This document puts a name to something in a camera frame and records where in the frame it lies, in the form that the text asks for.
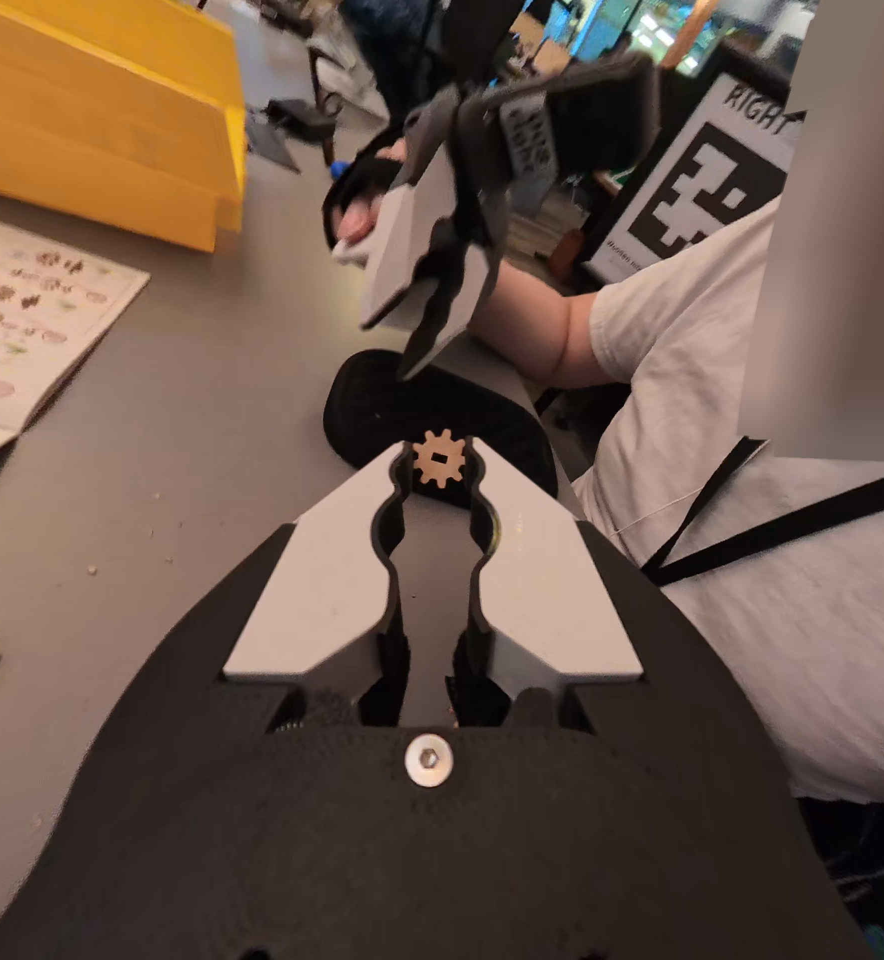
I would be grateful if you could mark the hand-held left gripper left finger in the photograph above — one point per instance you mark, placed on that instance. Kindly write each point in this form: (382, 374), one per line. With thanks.
(314, 600)

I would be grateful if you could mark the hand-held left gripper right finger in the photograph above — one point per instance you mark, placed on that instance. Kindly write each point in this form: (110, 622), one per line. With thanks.
(554, 600)

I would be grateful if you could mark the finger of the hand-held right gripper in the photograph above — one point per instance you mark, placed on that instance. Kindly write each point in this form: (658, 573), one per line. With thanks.
(472, 292)
(404, 247)

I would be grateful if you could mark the small wooden gear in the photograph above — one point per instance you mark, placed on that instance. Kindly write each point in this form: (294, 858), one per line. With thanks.
(439, 459)

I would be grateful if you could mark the person's right forearm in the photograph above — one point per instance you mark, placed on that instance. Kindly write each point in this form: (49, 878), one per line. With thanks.
(532, 315)

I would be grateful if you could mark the person's right hand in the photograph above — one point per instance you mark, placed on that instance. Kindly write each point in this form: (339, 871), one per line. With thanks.
(355, 221)

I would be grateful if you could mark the blue plastic object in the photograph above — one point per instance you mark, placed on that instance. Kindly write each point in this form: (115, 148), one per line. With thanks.
(340, 169)

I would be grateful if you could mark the black mesh wrist pad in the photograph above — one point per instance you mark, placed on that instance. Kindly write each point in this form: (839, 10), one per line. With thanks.
(487, 420)

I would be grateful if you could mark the black framed marker sign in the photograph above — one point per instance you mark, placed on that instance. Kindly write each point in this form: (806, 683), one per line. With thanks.
(712, 187)

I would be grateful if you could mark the person's white t-shirt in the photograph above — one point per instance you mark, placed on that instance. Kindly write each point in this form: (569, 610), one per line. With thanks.
(749, 600)

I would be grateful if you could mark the yellow stacked storage bins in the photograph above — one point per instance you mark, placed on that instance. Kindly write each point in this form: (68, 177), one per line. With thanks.
(111, 112)

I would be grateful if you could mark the open instruction booklet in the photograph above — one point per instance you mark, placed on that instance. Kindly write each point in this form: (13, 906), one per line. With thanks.
(21, 322)

